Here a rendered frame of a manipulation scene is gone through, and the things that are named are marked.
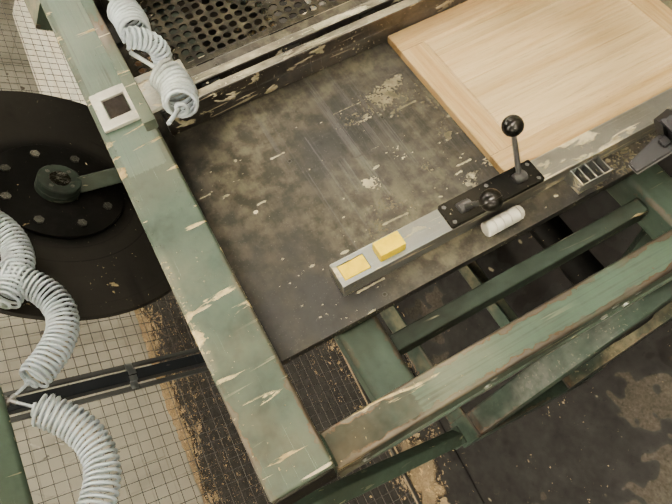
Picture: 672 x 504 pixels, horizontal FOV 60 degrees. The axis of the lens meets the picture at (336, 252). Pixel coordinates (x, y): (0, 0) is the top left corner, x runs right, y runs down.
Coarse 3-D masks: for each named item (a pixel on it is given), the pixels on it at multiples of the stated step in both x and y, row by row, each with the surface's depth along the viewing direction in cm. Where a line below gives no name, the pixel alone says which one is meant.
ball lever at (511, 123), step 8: (504, 120) 99; (512, 120) 98; (520, 120) 98; (504, 128) 99; (512, 128) 98; (520, 128) 98; (512, 136) 99; (512, 144) 101; (520, 168) 104; (512, 176) 105; (520, 176) 104
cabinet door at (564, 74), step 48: (480, 0) 131; (528, 0) 131; (576, 0) 130; (624, 0) 130; (432, 48) 126; (480, 48) 125; (528, 48) 124; (576, 48) 124; (624, 48) 123; (480, 96) 119; (528, 96) 118; (576, 96) 118; (624, 96) 117; (480, 144) 113; (528, 144) 112
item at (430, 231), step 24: (624, 120) 111; (648, 120) 111; (576, 144) 109; (600, 144) 109; (624, 144) 112; (552, 168) 107; (528, 192) 106; (432, 216) 104; (480, 216) 104; (408, 240) 102; (432, 240) 101; (336, 264) 100; (384, 264) 100
